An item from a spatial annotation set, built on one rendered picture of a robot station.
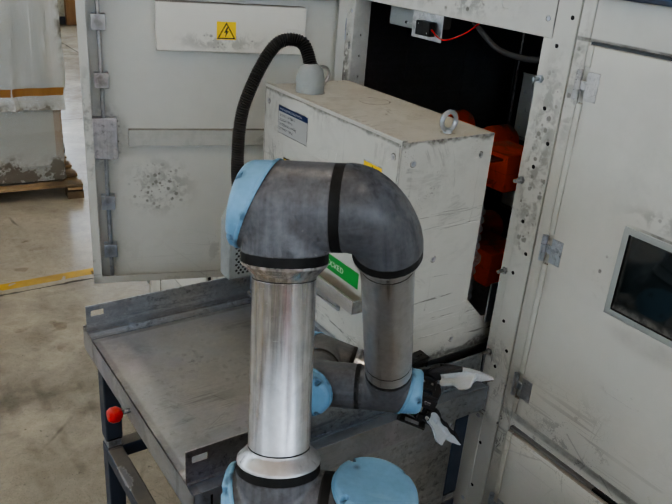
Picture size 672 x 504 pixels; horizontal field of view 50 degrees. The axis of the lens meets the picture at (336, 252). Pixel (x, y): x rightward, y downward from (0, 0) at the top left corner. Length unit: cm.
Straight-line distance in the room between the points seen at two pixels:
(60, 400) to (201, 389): 154
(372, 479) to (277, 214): 38
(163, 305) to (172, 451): 49
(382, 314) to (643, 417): 54
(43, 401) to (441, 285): 192
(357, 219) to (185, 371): 79
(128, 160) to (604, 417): 122
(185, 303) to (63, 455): 110
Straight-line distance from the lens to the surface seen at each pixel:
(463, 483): 180
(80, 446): 278
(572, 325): 140
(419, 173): 132
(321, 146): 148
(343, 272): 148
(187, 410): 147
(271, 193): 90
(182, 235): 195
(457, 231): 144
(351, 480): 101
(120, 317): 174
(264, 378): 96
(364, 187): 89
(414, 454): 161
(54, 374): 317
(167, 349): 166
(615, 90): 128
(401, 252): 92
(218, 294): 182
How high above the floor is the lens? 172
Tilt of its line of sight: 24 degrees down
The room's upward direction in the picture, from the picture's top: 5 degrees clockwise
